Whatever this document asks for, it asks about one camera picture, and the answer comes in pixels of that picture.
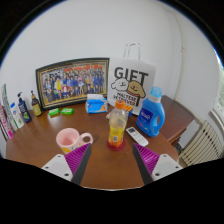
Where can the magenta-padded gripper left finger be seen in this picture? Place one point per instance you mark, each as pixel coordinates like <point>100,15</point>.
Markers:
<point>60,165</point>

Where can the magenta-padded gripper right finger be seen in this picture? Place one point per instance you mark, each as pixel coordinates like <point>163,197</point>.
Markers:
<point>163,165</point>

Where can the orange juice bottle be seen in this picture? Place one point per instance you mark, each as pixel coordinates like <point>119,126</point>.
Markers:
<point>117,128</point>

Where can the pink mug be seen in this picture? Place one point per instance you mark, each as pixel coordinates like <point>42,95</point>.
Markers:
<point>68,140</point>

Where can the white remote control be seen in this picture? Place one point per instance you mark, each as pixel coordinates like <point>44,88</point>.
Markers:
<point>136,136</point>

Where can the white radiator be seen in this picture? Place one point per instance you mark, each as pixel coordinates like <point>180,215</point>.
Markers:
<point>203,145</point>

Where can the red round coaster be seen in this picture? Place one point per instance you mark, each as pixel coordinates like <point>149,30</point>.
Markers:
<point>116,148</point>

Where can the blue detergent bottle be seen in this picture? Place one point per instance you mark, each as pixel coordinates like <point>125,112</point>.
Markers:
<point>150,116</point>

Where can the dark wooden side table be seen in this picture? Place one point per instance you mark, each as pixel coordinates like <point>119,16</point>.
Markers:
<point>176,116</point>

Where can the amber pump bottle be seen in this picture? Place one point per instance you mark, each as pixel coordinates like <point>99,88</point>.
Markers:
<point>36,107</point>

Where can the dark blue pump bottle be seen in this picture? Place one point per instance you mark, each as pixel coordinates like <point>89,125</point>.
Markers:
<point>24,112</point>

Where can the colourful puzzle cube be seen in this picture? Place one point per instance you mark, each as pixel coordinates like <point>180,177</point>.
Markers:
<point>129,110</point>

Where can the white shampoo bottle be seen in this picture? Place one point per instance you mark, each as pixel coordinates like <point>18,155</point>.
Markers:
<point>16,116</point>

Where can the blue tissue pack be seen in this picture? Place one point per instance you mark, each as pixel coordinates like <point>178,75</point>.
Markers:
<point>96,105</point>

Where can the framed group photo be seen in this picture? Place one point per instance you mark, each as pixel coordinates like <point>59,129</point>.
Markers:
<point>73,83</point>

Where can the window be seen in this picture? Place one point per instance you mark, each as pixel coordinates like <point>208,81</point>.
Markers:
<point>221,100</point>

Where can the white paper gift bag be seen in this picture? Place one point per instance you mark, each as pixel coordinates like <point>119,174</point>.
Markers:
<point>131,80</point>

